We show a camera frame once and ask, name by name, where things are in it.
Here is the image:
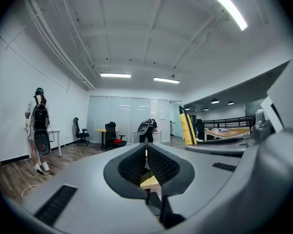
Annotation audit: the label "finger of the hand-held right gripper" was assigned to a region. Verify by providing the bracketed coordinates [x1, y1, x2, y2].
[185, 145, 248, 156]

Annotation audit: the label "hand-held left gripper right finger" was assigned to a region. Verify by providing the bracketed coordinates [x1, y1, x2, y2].
[146, 142, 246, 229]

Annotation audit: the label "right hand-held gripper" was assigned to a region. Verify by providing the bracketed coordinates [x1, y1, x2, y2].
[196, 54, 293, 146]

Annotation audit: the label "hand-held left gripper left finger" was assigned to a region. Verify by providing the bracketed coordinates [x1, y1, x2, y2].
[21, 142, 166, 233]

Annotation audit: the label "small yellow utility knife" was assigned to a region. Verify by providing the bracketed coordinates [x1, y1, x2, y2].
[178, 105, 198, 146]

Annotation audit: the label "long wooden table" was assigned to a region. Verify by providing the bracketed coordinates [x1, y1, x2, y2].
[204, 128, 251, 141]

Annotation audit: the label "black metal railing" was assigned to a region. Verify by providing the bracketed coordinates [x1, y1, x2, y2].
[202, 116, 253, 130]

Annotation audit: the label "black office chair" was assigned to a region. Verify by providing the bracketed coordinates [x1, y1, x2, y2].
[105, 121, 127, 150]
[74, 117, 90, 146]
[194, 118, 206, 141]

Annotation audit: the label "round yellow table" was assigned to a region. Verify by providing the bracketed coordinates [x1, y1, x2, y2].
[95, 128, 120, 149]

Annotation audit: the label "white table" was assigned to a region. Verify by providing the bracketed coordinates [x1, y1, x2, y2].
[132, 129, 162, 144]
[47, 130, 63, 157]

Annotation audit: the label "frosted glass partition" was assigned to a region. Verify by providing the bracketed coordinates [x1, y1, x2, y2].
[87, 96, 171, 144]

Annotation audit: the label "ceiling strip light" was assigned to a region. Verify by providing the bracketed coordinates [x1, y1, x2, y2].
[208, 0, 248, 31]
[100, 72, 132, 78]
[153, 77, 181, 84]

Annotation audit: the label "white ceiling pipes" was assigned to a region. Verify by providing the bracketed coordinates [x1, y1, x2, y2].
[23, 0, 96, 91]

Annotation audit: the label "white cable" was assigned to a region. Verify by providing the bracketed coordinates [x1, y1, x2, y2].
[21, 184, 40, 200]

